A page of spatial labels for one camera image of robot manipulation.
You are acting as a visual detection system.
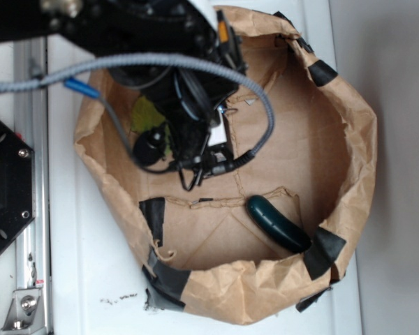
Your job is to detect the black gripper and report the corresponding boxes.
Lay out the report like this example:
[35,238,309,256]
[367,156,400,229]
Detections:
[0,0,249,161]

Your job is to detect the green plush toy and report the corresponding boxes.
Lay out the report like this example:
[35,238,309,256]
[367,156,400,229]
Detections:
[131,96,166,149]

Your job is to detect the thin black cable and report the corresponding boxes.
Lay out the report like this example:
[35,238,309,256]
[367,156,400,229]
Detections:
[135,153,238,192]

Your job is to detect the dark green toy cucumber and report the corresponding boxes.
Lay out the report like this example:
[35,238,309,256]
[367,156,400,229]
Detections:
[246,195,311,253]

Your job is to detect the brown paper bag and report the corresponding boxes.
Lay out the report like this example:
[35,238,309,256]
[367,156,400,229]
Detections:
[75,6,377,325]

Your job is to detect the metal corner bracket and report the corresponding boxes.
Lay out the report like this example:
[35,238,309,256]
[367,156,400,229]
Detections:
[0,288,45,334]

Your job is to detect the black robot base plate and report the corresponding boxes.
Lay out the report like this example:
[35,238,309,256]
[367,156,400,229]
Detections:
[0,120,34,255]

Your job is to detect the aluminium rail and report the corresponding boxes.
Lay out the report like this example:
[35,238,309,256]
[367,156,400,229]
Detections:
[12,38,53,335]

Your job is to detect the grey braided cable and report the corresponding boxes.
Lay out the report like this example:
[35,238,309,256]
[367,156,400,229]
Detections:
[0,52,276,165]

